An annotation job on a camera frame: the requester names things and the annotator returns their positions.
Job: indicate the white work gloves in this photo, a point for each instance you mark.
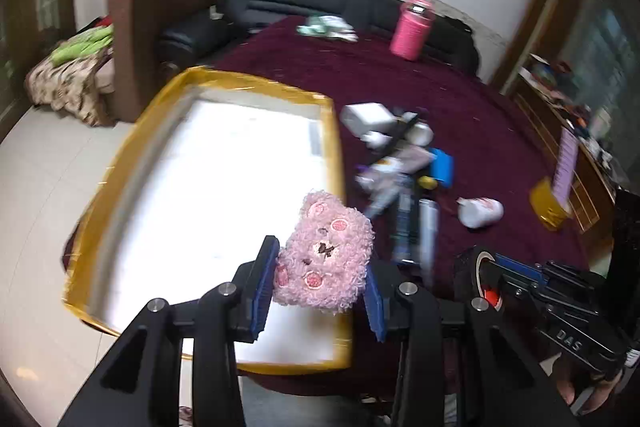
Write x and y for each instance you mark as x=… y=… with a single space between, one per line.
x=332 y=26

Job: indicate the black leather sofa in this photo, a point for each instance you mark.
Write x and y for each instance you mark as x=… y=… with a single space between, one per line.
x=300 y=2

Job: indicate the white card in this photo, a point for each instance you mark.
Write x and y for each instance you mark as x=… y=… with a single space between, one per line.
x=377 y=174

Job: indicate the small yellow object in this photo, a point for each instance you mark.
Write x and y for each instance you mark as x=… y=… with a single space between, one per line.
x=426 y=182

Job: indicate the white tray with yellow tape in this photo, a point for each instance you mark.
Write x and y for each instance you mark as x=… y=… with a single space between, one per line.
x=225 y=167

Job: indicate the pink plush toy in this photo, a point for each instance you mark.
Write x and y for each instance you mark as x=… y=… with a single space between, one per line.
x=325 y=252

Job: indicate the white paper packet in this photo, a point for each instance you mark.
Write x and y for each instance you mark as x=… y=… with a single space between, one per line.
x=407 y=157

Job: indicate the yellow tape roll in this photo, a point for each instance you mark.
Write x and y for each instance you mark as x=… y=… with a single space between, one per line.
x=547 y=204

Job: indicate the white plastic bottle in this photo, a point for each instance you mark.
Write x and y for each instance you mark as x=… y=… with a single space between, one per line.
x=480 y=212

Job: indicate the wooden glass-door cabinet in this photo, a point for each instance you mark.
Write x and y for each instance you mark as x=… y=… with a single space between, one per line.
x=40 y=7

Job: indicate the black tape roll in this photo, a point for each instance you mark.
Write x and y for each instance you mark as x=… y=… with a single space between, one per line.
x=465 y=277

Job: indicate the maroon velvet tablecloth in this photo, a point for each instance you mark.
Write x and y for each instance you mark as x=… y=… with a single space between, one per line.
x=475 y=107

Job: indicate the bright green cloth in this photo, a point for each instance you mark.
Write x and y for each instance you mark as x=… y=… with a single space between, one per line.
x=82 y=44

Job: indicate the brown armchair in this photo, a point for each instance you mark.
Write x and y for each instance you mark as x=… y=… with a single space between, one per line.
x=145 y=37

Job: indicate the silver cylindrical tube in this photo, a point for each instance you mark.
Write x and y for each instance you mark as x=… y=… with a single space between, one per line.
x=429 y=232

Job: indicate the person's right hand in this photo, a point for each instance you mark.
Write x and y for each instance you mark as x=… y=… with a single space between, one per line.
x=590 y=394

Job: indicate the wooden shelf unit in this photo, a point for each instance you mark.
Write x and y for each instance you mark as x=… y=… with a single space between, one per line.
x=565 y=107

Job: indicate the pink water bottle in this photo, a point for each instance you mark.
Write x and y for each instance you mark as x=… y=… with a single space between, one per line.
x=411 y=29

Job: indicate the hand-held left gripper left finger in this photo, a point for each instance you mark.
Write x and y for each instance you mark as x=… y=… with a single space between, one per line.
x=262 y=302

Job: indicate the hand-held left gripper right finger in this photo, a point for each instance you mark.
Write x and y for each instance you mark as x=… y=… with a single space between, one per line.
x=375 y=312

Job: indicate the pale green cloth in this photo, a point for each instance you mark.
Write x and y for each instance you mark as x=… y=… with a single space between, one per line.
x=305 y=28

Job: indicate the clear ballpoint pen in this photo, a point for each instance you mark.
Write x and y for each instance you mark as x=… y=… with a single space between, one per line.
x=382 y=203

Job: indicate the patterned brown blanket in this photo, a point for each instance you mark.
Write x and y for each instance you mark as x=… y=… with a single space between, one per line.
x=60 y=82

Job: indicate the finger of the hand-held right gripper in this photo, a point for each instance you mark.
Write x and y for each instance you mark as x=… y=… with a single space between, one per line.
x=520 y=268
x=522 y=299

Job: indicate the printed paper sheet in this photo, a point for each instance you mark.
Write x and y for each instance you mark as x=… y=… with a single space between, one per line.
x=567 y=162

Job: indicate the white charger adapter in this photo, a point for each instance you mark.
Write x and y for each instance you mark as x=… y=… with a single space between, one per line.
x=365 y=116

